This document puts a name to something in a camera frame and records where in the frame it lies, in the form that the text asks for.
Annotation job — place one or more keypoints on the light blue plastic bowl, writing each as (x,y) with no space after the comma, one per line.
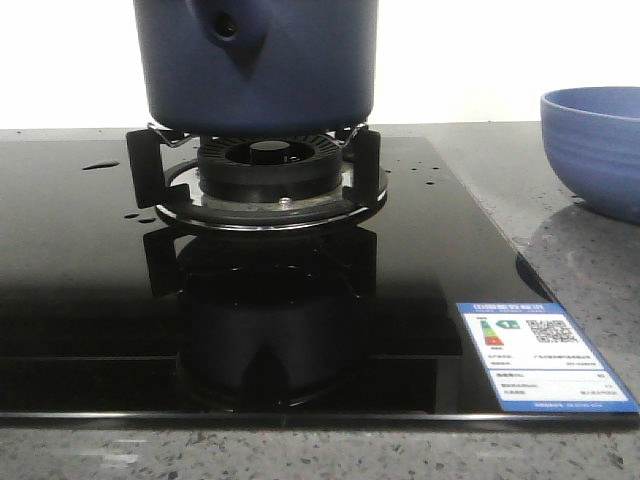
(591,140)

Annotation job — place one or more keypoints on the black gas burner head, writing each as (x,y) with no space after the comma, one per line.
(265,170)

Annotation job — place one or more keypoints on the blue energy label sticker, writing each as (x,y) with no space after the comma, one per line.
(538,360)

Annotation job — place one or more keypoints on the black glass gas stove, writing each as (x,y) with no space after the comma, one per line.
(110,317)

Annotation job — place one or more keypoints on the black metal pot support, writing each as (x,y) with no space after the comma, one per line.
(177,196)

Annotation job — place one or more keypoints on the dark blue cooking pot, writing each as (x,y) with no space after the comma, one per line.
(257,68)

